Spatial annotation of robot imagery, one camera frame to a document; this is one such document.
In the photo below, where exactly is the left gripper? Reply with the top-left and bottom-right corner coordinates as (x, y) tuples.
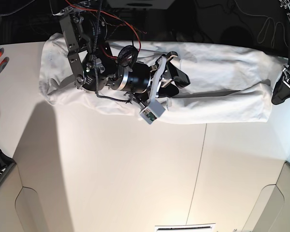
(271, 64), (290, 105)

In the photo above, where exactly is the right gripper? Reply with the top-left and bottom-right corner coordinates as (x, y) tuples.
(116, 51), (190, 106)

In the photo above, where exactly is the white t-shirt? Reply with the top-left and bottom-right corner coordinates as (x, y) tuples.
(39, 33), (286, 124)

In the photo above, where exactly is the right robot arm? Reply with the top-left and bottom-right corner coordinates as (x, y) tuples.
(59, 0), (190, 108)

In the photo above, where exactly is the white box device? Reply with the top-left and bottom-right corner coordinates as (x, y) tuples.
(107, 0), (174, 10)

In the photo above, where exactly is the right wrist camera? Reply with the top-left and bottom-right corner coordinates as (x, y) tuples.
(139, 100), (165, 125)

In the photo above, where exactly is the white cable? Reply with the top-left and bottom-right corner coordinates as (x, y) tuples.
(222, 0), (290, 51)

